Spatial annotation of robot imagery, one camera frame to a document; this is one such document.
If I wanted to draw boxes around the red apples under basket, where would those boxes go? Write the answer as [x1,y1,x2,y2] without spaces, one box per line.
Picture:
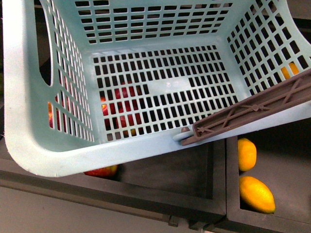
[48,82,144,136]

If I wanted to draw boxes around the brown basket handle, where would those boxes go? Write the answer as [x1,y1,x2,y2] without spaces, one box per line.
[181,70,311,146]

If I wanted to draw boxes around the red apple front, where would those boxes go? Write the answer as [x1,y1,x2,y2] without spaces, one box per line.
[84,165,118,179]

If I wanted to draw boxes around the black fruit tray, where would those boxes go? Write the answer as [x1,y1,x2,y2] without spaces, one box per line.
[0,119,311,233]

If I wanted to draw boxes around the light blue plastic basket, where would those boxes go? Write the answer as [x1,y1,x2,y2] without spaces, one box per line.
[2,0,311,177]

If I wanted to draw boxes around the yellow lemon upper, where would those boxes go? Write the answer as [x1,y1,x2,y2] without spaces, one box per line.
[238,138,257,172]

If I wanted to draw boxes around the yellow lemon lower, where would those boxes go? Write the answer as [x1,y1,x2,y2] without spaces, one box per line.
[239,176,276,214]

